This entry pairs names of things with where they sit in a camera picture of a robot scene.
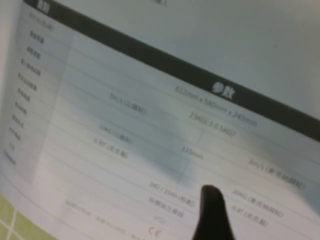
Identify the green white checked tablecloth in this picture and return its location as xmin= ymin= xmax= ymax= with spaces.
xmin=0 ymin=191 xmax=59 ymax=240

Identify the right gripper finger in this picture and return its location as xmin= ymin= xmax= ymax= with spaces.
xmin=191 ymin=184 xmax=235 ymax=240

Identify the white product manual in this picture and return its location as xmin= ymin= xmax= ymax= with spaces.
xmin=0 ymin=0 xmax=320 ymax=240

